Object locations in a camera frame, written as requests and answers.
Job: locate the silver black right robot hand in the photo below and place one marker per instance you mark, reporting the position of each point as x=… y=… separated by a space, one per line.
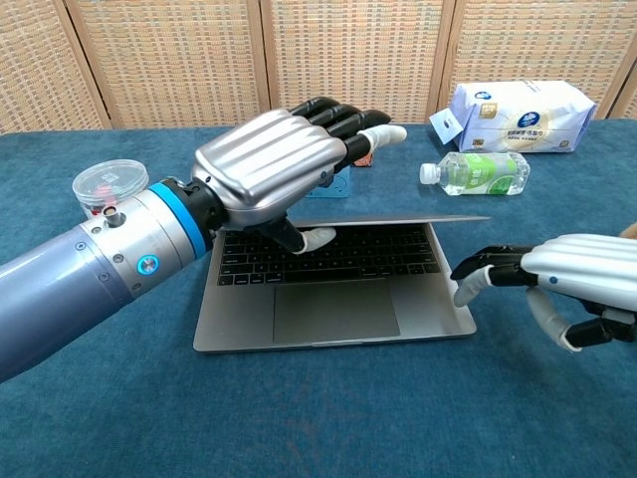
x=582 y=269

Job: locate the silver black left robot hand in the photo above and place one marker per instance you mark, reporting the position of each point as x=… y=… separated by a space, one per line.
x=269 y=159

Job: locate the grey aluminium laptop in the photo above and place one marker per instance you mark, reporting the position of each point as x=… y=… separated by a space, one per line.
x=338 y=311

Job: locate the blue grey left robot arm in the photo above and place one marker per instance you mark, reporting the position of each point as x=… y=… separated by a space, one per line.
x=64 y=289

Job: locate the blue tablecloth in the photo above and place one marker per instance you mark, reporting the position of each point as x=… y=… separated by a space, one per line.
x=298 y=413

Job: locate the brown plush toy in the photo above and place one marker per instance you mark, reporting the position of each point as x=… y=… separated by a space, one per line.
x=630 y=231

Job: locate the blue speaker box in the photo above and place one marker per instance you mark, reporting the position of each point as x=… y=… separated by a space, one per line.
x=341 y=187

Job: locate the orange snack box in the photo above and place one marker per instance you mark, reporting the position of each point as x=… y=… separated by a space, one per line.
x=366 y=161

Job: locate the woven bamboo folding screen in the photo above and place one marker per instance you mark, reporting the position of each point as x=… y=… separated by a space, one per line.
x=199 y=55

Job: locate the green label water bottle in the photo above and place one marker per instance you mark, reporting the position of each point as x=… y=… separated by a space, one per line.
x=478 y=174

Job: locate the clear plastic jar of clips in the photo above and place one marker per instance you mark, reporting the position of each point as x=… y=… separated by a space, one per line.
x=107 y=176

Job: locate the white blue tissue pack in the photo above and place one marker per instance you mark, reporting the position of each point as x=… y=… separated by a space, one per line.
x=522 y=117

